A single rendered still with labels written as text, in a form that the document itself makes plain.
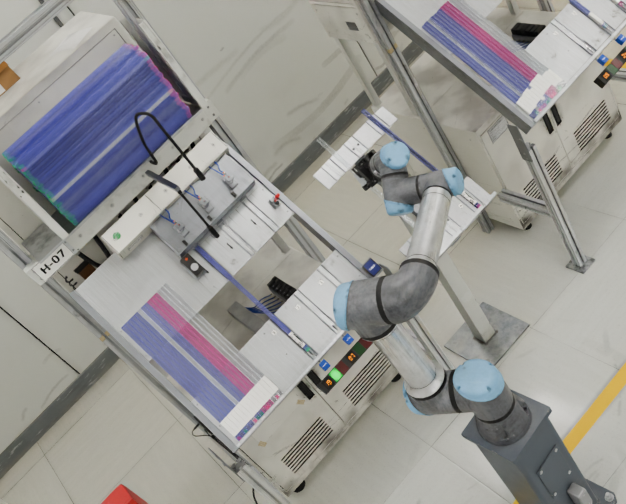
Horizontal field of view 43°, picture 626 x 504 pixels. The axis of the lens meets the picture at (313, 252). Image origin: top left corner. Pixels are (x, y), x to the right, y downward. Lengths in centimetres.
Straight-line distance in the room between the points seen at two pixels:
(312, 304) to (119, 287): 61
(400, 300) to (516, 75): 129
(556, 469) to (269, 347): 91
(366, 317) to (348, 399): 127
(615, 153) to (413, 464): 162
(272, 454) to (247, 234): 87
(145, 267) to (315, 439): 98
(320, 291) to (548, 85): 107
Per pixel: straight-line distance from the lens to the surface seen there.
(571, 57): 300
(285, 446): 301
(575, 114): 351
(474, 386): 210
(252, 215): 259
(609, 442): 283
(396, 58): 304
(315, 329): 251
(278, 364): 249
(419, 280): 182
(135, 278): 257
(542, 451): 234
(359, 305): 184
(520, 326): 318
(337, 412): 309
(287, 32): 446
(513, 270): 340
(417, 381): 209
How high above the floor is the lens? 239
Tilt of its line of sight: 36 degrees down
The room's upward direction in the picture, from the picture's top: 37 degrees counter-clockwise
